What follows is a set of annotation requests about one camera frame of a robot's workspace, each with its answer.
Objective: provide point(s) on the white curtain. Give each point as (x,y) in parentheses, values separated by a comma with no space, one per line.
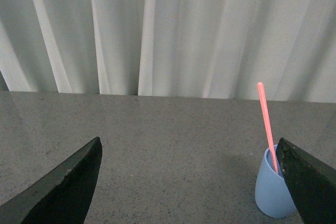
(189,48)

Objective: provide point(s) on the pink chopstick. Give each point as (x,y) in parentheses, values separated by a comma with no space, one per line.
(264,108)

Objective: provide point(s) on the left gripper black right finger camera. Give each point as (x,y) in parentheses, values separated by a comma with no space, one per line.
(310,182)

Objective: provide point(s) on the light blue cup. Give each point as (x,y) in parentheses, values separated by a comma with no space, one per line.
(271,193)

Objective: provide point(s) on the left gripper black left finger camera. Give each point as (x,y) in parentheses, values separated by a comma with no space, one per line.
(63,195)

